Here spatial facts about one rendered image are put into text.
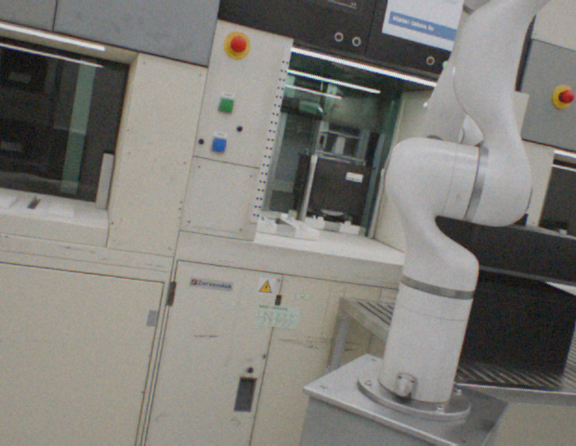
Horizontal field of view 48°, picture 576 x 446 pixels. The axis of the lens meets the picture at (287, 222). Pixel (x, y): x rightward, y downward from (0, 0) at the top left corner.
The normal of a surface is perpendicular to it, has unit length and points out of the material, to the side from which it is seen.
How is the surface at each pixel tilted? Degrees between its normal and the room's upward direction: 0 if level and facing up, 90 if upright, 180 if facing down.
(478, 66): 89
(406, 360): 90
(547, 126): 90
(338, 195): 90
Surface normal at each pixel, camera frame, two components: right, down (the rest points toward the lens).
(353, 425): -0.47, 0.00
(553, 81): 0.28, 0.16
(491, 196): -0.17, 0.26
